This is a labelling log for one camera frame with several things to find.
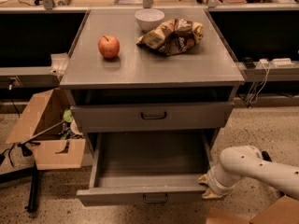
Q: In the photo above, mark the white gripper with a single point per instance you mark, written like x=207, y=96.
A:
x=212, y=180

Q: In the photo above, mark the grey drawer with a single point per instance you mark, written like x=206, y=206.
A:
x=151, y=117
x=147, y=167

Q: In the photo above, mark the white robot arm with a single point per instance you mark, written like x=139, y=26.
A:
x=236, y=163

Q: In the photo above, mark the grey top drawer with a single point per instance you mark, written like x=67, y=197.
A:
x=151, y=117

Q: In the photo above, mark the grey metal drawer cabinet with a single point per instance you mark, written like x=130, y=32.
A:
x=205, y=73

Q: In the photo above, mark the open cardboard box left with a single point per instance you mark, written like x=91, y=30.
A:
x=50, y=150

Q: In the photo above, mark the black stand leg right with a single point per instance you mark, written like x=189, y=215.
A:
x=266, y=156

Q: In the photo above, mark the cardboard box bottom right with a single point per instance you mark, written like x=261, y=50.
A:
x=284, y=211

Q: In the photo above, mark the black small device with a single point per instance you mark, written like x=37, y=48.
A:
x=249, y=63

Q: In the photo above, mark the white power strip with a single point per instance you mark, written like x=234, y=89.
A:
x=282, y=62

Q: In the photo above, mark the crumpled chip bag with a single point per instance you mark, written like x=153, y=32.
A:
x=173, y=37

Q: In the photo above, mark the red apple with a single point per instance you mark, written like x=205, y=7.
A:
x=109, y=46

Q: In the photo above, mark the black stand left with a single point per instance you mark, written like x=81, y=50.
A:
x=30, y=171

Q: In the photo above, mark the white bowl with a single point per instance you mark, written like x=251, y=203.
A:
x=148, y=18

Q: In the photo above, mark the white plastic tray left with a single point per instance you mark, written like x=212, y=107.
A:
x=59, y=63

